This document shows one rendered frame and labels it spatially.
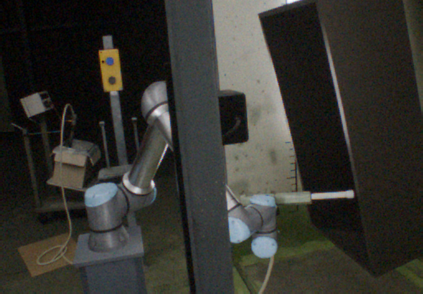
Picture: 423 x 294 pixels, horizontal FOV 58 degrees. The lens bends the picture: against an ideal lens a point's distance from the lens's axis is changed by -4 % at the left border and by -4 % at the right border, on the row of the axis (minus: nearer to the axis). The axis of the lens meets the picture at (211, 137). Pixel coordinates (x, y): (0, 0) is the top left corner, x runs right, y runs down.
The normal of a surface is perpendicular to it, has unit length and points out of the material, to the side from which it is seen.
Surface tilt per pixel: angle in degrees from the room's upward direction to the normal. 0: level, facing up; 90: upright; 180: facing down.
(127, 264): 90
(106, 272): 90
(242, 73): 90
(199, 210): 90
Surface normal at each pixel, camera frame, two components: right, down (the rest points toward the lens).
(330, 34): 0.24, 0.18
